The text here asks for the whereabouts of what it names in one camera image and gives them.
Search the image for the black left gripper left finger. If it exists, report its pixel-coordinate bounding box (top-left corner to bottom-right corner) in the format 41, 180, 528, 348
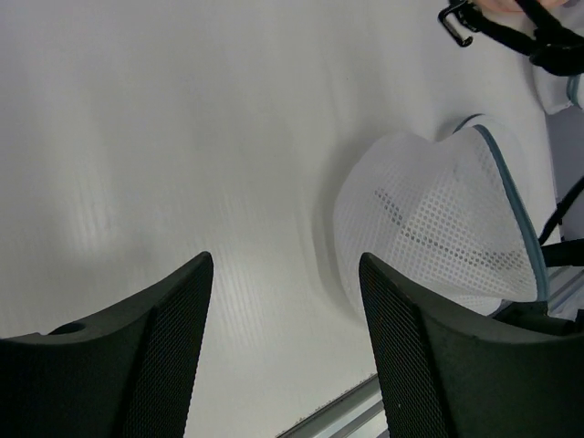
1, 252, 214, 437

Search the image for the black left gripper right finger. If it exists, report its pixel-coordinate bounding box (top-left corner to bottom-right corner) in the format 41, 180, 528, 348
359, 253, 583, 437

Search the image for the white mesh laundry bag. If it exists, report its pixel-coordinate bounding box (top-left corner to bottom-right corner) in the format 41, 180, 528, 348
332, 72, 584, 320

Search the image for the black bra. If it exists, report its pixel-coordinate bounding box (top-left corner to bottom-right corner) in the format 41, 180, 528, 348
437, 0, 584, 268

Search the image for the aluminium mounting rail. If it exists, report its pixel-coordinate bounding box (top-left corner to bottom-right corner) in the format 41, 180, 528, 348
279, 374, 390, 437

